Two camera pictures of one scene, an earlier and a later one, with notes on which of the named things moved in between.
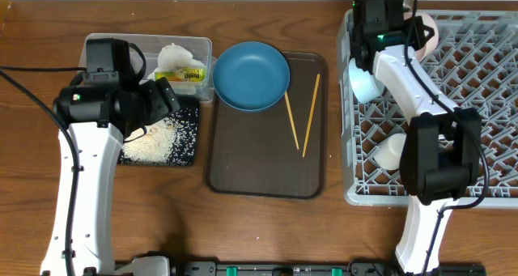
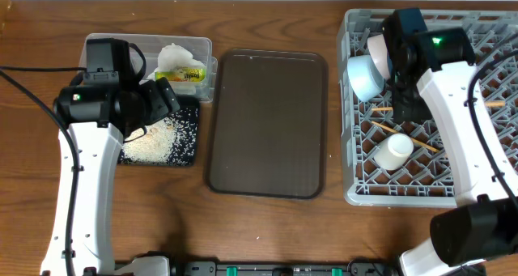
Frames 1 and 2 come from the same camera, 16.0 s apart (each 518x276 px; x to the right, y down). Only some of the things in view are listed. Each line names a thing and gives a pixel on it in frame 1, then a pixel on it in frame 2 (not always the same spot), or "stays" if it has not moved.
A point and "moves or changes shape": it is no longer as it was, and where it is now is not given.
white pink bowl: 431,43 moves or changes shape
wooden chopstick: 292,121 → 414,139
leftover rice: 169,141 stays
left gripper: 163,102 stays
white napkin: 173,56 stays
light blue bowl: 367,87 stays
